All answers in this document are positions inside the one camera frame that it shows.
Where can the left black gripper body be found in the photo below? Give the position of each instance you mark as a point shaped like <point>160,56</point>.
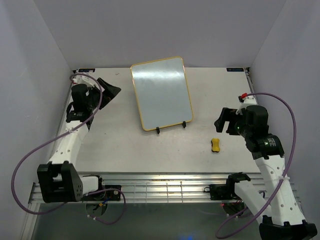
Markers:
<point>95,95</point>

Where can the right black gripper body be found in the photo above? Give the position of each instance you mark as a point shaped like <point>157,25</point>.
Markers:
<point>237,126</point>

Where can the yellow black eraser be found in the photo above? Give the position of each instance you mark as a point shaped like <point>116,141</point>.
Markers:
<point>215,145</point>

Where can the yellow framed whiteboard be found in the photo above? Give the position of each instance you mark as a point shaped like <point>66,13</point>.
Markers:
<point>162,93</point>

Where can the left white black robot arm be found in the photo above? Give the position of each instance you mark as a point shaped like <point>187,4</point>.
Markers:
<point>58,179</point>

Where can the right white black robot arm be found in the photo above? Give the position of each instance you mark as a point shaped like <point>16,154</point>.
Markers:
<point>279,217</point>

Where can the left blue corner label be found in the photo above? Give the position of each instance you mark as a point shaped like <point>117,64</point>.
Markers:
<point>86,70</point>

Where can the blue corner label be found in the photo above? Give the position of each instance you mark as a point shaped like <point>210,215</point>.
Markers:
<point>86,70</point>
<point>235,69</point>

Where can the right blue corner label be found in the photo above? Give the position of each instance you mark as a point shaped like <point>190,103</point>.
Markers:
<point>235,69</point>

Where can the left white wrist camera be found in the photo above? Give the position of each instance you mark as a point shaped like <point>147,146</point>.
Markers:
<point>80,79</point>

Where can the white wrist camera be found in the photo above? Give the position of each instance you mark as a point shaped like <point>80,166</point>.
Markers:
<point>80,79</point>
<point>246,100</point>

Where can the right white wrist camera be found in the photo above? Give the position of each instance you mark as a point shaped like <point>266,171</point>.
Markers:
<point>246,100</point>

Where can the black wire easel stand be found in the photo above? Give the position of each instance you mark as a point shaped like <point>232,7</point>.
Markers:
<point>169,127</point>

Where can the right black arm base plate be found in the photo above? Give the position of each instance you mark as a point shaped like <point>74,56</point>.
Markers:
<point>220,192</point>

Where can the aluminium rail frame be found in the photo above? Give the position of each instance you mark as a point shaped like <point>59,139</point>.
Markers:
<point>164,188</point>

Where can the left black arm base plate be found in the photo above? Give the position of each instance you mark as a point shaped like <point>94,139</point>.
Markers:
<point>107,192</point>

